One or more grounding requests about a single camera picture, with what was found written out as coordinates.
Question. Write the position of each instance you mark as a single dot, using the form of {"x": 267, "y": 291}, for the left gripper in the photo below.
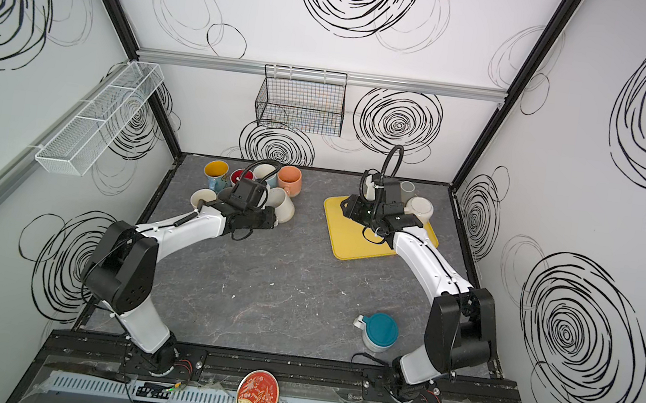
{"x": 263, "y": 218}

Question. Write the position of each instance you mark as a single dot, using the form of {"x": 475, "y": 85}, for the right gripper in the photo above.
{"x": 355, "y": 209}

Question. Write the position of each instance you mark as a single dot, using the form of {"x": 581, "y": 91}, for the cream mug red inside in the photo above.
{"x": 240, "y": 174}

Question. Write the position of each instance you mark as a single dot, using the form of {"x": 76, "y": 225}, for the light blue mug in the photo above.
{"x": 266, "y": 173}

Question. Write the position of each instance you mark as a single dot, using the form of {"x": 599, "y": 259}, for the pink mug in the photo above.
{"x": 202, "y": 196}

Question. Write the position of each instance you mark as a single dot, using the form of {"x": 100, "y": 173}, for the yellow plastic tray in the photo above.
{"x": 348, "y": 238}

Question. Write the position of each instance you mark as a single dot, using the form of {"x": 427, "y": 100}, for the blue patterned mug yellow inside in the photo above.
{"x": 218, "y": 174}

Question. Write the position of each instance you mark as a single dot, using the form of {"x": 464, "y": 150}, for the peach mug cream base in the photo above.
{"x": 290, "y": 179}

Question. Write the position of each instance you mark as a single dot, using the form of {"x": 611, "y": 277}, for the large grey mug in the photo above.
{"x": 225, "y": 194}

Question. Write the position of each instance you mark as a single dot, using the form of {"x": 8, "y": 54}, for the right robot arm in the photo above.
{"x": 461, "y": 327}

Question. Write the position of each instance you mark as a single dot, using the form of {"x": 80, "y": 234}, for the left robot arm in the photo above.
{"x": 121, "y": 270}

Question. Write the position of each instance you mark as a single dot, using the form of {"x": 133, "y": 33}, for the grey mug at back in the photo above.
{"x": 408, "y": 191}

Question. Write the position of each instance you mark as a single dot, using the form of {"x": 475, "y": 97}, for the white mug on tray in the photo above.
{"x": 421, "y": 208}

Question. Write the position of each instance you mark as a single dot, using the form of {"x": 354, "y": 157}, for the white jar teal lid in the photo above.
{"x": 379, "y": 331}

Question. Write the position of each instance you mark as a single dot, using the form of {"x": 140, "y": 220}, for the red round tin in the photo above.
{"x": 258, "y": 387}

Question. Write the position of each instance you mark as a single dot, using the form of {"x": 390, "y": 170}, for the black wire basket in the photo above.
{"x": 309, "y": 100}

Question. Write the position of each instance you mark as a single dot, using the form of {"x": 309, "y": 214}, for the white wire shelf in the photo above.
{"x": 107, "y": 113}

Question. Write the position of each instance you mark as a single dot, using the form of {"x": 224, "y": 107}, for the white slotted cable duct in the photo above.
{"x": 70, "y": 382}

